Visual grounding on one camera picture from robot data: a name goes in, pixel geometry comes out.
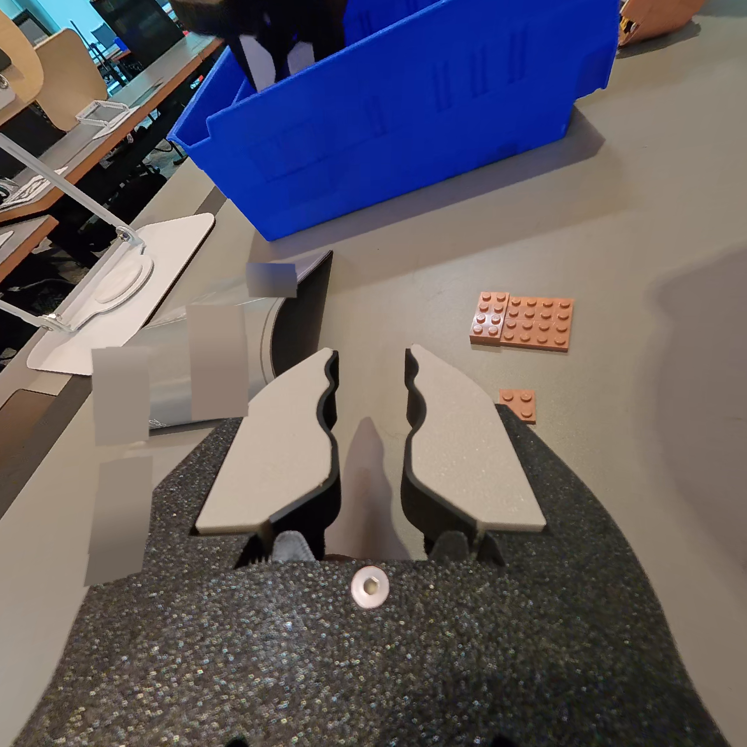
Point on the small brown lego plate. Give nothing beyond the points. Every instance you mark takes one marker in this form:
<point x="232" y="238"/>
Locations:
<point x="518" y="404"/>

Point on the white base board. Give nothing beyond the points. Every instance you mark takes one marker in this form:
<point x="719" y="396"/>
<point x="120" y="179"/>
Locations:
<point x="175" y="245"/>

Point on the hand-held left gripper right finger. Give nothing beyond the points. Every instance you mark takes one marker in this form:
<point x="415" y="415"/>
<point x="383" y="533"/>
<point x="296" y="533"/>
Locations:
<point x="472" y="455"/>

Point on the clear acrylic sign holder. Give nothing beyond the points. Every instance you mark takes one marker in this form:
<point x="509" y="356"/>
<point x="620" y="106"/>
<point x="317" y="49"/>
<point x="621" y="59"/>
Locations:
<point x="102" y="112"/>

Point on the grey instruction booklet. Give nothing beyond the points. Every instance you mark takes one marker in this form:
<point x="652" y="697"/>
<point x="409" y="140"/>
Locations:
<point x="297" y="315"/>

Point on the clear acrylic stand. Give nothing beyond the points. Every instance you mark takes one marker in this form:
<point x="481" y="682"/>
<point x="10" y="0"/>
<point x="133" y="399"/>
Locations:
<point x="122" y="280"/>

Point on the large brown lego plate assembly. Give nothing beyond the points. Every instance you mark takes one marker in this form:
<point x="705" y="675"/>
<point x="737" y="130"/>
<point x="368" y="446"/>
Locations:
<point x="537" y="324"/>

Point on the blue plastic bin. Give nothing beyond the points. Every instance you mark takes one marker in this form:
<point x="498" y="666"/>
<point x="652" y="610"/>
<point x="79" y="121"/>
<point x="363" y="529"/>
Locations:
<point x="408" y="116"/>

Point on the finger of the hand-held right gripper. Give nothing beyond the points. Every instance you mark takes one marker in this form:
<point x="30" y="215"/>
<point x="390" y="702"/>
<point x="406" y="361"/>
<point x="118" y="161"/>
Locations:
<point x="260" y="61"/>
<point x="302" y="57"/>

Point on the wood edged desk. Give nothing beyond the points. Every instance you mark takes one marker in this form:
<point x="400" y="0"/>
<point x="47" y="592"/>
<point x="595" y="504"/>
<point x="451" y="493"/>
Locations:
<point x="146" y="81"/>

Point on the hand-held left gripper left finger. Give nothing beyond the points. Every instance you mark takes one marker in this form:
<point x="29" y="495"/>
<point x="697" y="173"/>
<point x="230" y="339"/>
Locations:
<point x="274" y="449"/>

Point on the tan plywood chair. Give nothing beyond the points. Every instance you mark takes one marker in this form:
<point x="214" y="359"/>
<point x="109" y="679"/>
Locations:
<point x="73" y="76"/>
<point x="20" y="64"/>

